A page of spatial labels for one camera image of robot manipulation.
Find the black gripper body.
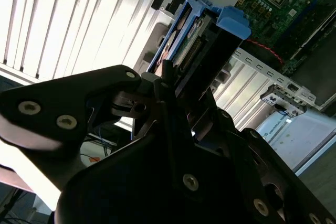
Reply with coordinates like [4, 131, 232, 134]
[54, 131, 249, 224]

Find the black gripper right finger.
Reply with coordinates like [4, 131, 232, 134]
[202, 90, 336, 224]

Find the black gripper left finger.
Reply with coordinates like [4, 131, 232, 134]
[0, 60, 208, 206]

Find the hard disk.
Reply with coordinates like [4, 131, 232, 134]
[146, 0, 250, 104]

